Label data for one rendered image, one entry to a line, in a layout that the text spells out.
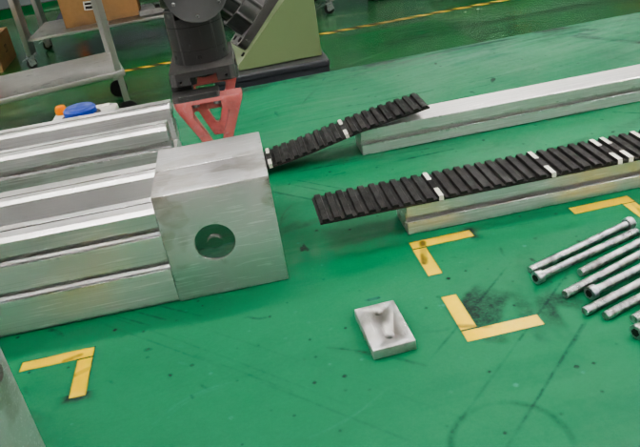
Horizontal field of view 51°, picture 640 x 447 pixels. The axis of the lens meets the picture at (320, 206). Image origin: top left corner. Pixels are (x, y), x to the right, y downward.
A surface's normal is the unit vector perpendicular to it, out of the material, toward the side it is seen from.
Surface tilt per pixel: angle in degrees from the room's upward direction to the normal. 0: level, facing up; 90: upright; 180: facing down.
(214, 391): 0
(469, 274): 0
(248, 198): 90
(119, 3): 90
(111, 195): 90
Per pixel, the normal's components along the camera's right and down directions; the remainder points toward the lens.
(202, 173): -0.14, -0.88
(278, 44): 0.18, 0.43
